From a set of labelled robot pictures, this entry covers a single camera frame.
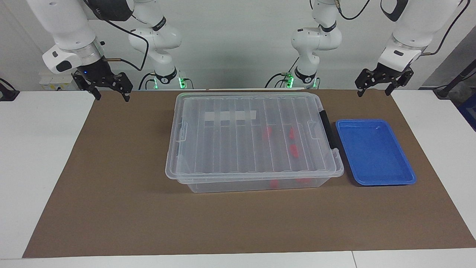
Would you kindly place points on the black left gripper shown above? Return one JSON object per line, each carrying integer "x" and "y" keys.
{"x": 383, "y": 76}

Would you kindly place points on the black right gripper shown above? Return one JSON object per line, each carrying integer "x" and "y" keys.
{"x": 104, "y": 76}

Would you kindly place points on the red block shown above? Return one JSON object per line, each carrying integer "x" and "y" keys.
{"x": 274, "y": 183}
{"x": 266, "y": 132}
{"x": 292, "y": 134}
{"x": 294, "y": 150}
{"x": 303, "y": 181}

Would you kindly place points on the clear ribbed plastic lid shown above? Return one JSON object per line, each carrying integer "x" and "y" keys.
{"x": 230, "y": 149}

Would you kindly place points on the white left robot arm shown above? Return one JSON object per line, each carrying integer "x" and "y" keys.
{"x": 316, "y": 39}

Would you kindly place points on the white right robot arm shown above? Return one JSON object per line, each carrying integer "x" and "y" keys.
{"x": 70, "y": 26}

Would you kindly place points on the blue plastic tray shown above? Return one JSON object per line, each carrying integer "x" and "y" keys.
{"x": 373, "y": 152}

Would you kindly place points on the clear plastic storage box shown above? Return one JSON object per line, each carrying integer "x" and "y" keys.
{"x": 223, "y": 185}

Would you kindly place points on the white power strip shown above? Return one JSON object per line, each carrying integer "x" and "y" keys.
{"x": 55, "y": 82}

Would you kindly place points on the black stand leg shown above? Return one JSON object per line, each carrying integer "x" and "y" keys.
{"x": 455, "y": 80}

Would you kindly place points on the blue crate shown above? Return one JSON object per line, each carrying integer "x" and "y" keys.
{"x": 469, "y": 111}

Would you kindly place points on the brown paper mat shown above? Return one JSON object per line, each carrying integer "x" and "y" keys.
{"x": 111, "y": 204}

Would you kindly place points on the black clamp mount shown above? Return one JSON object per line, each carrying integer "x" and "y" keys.
{"x": 7, "y": 93}

